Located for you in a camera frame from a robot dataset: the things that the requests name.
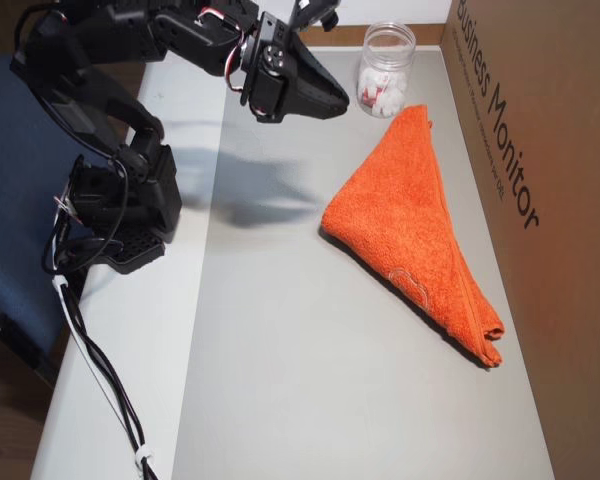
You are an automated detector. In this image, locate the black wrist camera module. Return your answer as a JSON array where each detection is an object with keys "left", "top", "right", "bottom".
[{"left": 287, "top": 0, "right": 342, "bottom": 32}]

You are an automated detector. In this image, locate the cardboard Business Monitor box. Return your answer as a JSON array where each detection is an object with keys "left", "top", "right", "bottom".
[{"left": 444, "top": 0, "right": 600, "bottom": 480}]

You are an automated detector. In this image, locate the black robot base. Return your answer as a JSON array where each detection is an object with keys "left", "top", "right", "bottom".
[{"left": 54, "top": 144, "right": 184, "bottom": 276}]

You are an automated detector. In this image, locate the red white label card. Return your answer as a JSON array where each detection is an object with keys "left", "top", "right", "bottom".
[{"left": 359, "top": 74, "right": 396, "bottom": 109}]

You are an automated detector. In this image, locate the white cable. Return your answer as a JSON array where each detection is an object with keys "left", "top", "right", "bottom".
[{"left": 52, "top": 272, "right": 151, "bottom": 480}]

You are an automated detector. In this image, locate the clear plastic jar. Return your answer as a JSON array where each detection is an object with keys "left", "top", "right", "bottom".
[{"left": 355, "top": 20, "right": 417, "bottom": 120}]

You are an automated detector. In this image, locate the brown cardboard back panel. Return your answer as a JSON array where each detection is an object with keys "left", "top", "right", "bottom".
[{"left": 297, "top": 23, "right": 454, "bottom": 49}]

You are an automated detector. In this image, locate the blue office chair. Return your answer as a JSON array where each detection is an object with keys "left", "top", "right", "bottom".
[{"left": 0, "top": 52, "right": 146, "bottom": 389}]

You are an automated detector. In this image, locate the black cable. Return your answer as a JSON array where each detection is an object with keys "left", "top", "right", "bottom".
[{"left": 32, "top": 149, "right": 161, "bottom": 480}]

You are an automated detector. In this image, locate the grey table mat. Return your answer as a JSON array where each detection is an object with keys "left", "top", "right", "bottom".
[{"left": 172, "top": 48, "right": 556, "bottom": 480}]

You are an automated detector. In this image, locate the orange terry towel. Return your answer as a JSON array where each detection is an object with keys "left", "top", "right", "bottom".
[{"left": 319, "top": 103, "right": 506, "bottom": 370}]

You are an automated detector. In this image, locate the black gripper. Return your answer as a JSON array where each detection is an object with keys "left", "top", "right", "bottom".
[{"left": 238, "top": 10, "right": 350, "bottom": 125}]

